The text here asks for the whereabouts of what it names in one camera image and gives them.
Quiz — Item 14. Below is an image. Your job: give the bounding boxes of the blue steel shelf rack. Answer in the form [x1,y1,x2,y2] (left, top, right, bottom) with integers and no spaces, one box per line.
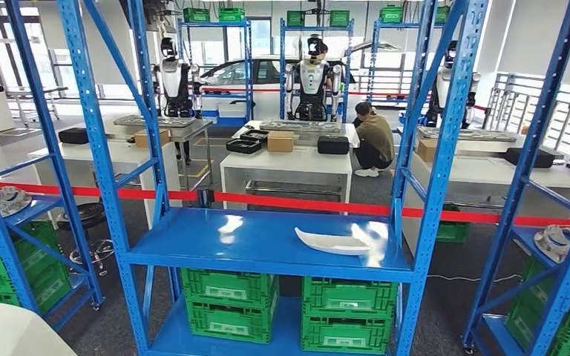
[278,19,356,124]
[177,19,255,124]
[462,0,570,356]
[0,0,105,331]
[57,0,488,356]
[366,19,456,107]

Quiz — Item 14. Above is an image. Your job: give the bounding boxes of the white table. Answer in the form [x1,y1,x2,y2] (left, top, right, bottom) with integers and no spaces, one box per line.
[402,152,570,257]
[220,147,354,212]
[28,139,183,229]

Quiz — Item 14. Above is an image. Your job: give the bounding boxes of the red barrier tape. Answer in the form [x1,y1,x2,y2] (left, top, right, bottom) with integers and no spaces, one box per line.
[0,182,570,228]
[201,87,490,111]

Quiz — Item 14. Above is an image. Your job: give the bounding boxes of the brown cardboard box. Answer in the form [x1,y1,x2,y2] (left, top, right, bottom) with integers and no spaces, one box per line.
[267,131,295,153]
[416,139,439,163]
[134,129,171,149]

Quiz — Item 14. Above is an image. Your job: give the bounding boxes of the black foam tray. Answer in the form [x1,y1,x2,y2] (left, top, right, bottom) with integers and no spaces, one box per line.
[239,129,269,143]
[226,138,262,155]

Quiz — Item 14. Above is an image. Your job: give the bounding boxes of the grey metal parts tray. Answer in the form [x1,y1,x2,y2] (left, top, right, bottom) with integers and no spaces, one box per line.
[259,119,347,134]
[416,126,518,143]
[113,114,197,129]

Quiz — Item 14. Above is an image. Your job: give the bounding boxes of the black zip case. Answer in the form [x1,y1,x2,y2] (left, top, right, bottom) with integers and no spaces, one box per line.
[59,128,89,145]
[505,147,557,169]
[317,136,350,155]

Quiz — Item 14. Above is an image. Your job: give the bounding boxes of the large blue bin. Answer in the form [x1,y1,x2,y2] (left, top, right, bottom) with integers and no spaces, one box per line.
[201,108,246,128]

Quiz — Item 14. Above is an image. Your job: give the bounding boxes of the white car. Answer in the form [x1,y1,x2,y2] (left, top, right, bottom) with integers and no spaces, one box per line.
[200,42,443,122]

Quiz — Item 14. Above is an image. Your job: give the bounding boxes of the silver black humanoid robot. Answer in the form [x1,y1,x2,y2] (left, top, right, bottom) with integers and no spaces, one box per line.
[153,36,203,119]
[284,34,344,122]
[422,40,482,130]

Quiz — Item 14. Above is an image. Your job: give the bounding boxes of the black round stool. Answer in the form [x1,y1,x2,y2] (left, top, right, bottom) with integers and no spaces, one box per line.
[56,202,115,277]

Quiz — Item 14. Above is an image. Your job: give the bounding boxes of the silver wheel cover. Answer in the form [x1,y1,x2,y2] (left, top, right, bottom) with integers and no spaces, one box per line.
[534,225,570,264]
[0,186,33,227]

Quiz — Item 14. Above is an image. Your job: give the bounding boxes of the grey metal railing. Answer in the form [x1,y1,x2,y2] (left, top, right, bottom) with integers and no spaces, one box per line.
[484,72,570,156]

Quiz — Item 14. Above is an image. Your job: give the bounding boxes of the black stanchion post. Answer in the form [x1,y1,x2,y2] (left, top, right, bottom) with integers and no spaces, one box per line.
[197,186,216,209]

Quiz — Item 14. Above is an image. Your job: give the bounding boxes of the white floor cable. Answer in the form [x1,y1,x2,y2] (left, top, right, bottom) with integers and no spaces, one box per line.
[425,274,523,285]

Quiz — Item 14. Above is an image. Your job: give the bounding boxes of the grey metal frame cart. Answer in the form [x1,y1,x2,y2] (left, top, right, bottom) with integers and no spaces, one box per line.
[4,86,70,125]

